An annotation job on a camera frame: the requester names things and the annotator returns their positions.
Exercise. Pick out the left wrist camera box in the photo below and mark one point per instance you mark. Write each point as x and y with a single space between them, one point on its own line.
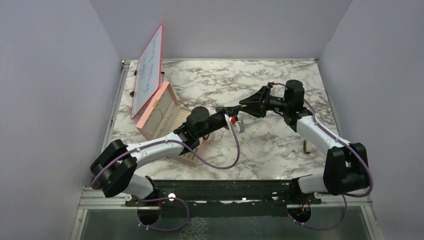
236 126

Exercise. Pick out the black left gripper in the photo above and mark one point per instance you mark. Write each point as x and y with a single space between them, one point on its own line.
228 110

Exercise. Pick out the pink framed whiteboard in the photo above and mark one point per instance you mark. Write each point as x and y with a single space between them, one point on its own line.
148 78

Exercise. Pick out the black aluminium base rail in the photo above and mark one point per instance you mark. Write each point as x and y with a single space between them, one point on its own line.
218 199

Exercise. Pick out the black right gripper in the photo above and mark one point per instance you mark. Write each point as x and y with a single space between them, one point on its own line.
257 97

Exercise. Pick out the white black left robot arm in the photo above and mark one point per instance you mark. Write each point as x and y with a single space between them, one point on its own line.
114 169

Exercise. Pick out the pink jewelry box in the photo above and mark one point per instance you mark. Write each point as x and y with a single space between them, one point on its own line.
163 114

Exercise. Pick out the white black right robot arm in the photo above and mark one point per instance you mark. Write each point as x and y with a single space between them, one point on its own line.
346 170

